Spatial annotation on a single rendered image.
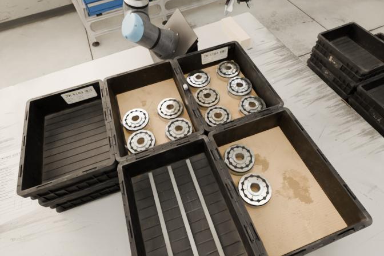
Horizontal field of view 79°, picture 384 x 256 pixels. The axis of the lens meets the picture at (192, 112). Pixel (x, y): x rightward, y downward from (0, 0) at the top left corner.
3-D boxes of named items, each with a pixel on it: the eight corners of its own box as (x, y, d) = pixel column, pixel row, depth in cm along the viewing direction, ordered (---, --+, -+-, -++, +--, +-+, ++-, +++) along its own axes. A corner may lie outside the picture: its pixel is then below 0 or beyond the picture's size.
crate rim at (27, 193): (30, 103, 94) (26, 99, 92) (104, 82, 98) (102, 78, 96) (20, 200, 71) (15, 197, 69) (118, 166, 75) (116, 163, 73)
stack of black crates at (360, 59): (297, 81, 191) (316, 34, 155) (327, 69, 196) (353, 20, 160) (332, 118, 168) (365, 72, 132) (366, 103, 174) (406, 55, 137)
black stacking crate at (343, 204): (207, 150, 87) (207, 134, 78) (278, 124, 91) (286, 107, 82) (260, 271, 64) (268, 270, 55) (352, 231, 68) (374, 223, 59)
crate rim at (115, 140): (104, 82, 98) (102, 78, 96) (172, 62, 102) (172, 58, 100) (118, 166, 75) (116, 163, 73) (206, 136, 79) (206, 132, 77)
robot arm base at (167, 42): (154, 49, 129) (138, 42, 122) (169, 26, 123) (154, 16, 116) (163, 64, 119) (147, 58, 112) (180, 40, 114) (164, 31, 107)
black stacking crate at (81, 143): (44, 117, 102) (27, 100, 92) (111, 97, 106) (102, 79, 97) (40, 207, 79) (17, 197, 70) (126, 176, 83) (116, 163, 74)
